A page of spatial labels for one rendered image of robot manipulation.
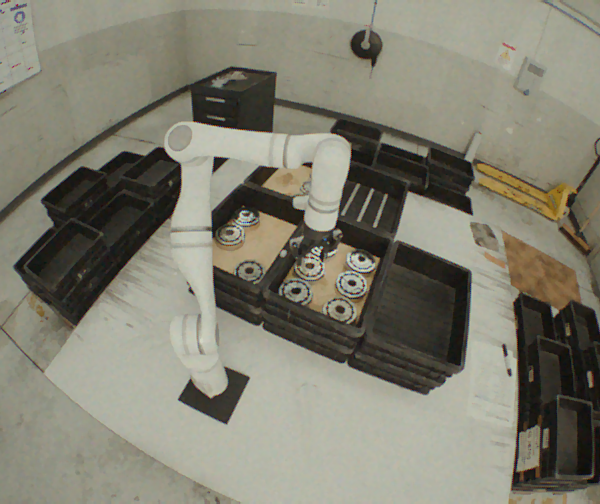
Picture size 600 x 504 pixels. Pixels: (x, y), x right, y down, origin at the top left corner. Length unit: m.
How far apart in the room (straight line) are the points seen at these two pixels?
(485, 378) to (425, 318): 0.36
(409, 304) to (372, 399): 0.33
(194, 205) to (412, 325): 0.72
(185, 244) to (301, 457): 0.64
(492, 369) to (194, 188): 1.15
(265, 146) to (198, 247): 0.24
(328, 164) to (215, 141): 0.23
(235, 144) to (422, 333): 0.76
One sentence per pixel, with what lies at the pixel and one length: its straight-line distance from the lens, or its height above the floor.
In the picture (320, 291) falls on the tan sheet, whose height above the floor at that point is 0.83.
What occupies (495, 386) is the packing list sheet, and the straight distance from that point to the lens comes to 1.25.
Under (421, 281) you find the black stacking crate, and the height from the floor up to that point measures 0.83.
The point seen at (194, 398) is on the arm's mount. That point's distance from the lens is 0.96.
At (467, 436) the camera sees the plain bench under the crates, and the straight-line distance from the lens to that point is 1.13.
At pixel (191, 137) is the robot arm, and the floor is 1.33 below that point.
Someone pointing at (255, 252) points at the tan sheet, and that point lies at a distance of 1.06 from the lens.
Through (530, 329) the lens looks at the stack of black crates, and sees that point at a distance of 2.24.
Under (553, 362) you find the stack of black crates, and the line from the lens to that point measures 2.08.
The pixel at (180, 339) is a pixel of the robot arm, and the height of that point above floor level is 1.03.
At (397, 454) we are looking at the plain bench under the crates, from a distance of 1.00.
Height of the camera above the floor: 1.62
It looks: 48 degrees down
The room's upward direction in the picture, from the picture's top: 9 degrees clockwise
